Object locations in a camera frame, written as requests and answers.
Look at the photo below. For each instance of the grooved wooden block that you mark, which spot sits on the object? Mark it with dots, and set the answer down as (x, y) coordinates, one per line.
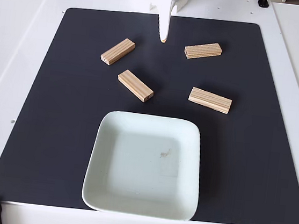
(203, 50)
(117, 51)
(135, 84)
(210, 99)

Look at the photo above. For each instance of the white square plate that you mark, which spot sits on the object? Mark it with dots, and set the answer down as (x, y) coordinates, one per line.
(104, 152)

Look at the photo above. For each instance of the black table mat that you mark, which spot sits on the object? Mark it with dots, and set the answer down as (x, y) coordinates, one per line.
(58, 107)

